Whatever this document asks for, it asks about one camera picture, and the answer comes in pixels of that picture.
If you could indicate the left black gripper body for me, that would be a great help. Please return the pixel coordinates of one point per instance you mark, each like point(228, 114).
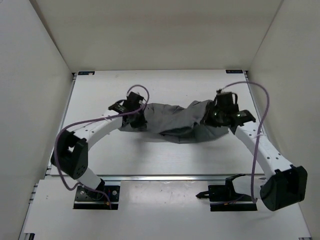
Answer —
point(139, 119)

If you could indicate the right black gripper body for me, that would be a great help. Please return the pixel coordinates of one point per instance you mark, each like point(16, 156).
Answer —
point(212, 118)

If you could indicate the grey skirt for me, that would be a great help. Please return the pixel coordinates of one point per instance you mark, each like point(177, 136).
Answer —
point(177, 124)

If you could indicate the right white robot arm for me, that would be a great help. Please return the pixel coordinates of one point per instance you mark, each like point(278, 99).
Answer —
point(284, 183)

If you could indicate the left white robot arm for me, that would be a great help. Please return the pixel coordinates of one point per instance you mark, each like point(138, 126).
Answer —
point(72, 144)

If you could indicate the right corner label sticker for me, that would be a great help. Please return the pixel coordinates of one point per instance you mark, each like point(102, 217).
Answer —
point(234, 71)

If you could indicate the corner label sticker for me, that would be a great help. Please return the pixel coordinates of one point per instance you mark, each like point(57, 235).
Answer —
point(86, 73)
point(234, 71)

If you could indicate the left corner label sticker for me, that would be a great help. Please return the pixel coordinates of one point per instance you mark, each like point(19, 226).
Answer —
point(86, 73)

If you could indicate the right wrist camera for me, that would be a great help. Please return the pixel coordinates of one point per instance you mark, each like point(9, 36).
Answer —
point(226, 99)

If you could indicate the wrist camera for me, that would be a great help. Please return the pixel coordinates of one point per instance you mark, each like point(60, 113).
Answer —
point(133, 98)
point(226, 99)

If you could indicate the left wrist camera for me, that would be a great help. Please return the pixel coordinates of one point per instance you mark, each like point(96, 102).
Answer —
point(133, 98)

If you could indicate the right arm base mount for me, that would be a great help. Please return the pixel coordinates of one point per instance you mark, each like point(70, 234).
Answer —
point(223, 198)

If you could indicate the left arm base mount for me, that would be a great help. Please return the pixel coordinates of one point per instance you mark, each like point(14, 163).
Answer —
point(89, 200)

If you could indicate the aluminium table edge rail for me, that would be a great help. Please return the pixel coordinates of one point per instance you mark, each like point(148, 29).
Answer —
point(165, 178)

